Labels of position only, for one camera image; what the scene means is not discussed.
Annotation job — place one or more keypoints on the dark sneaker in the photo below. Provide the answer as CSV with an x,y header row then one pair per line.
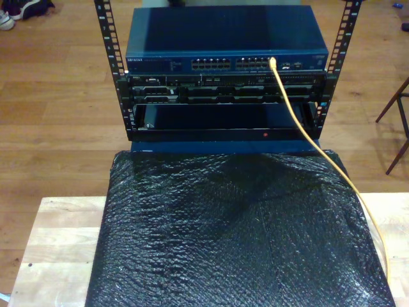
x,y
28,8

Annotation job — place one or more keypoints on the dark red chair frame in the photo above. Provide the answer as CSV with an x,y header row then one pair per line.
x,y
387,107

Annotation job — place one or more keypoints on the black rack server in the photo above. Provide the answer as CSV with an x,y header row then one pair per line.
x,y
207,92

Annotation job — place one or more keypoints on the black perforated rack post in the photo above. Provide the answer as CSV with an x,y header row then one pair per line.
x,y
108,32
346,25

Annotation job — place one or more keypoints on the black bubble mat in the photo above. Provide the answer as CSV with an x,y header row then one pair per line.
x,y
223,240

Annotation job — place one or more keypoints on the blue metal base plate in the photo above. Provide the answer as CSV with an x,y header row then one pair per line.
x,y
223,147

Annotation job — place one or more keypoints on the small blue floor object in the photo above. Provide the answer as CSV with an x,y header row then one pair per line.
x,y
397,5

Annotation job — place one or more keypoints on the white sneaker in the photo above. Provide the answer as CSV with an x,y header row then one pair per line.
x,y
5,20

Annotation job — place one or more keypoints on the blue network switch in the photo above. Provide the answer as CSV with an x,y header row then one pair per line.
x,y
223,32

